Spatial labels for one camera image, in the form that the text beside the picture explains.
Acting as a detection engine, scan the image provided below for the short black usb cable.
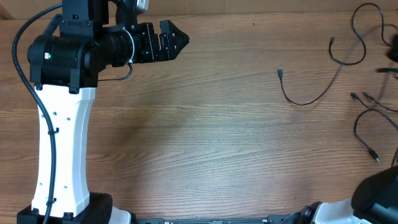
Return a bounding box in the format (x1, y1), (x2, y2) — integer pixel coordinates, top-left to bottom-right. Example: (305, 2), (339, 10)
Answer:
(350, 92), (398, 163)
(277, 23), (398, 106)

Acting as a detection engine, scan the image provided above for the long black usb cable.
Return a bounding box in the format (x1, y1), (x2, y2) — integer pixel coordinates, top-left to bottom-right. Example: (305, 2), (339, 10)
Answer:
(328, 2), (398, 113)

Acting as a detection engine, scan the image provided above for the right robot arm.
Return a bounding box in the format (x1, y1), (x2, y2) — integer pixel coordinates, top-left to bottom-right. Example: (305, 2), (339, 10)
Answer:
(281, 34), (397, 223)

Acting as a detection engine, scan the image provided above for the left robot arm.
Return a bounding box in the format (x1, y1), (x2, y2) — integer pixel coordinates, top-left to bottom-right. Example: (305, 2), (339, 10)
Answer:
(17, 0), (190, 223)

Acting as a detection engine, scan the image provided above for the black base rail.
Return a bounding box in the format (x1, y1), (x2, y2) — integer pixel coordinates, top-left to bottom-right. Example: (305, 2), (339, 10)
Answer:
(135, 215), (288, 224)

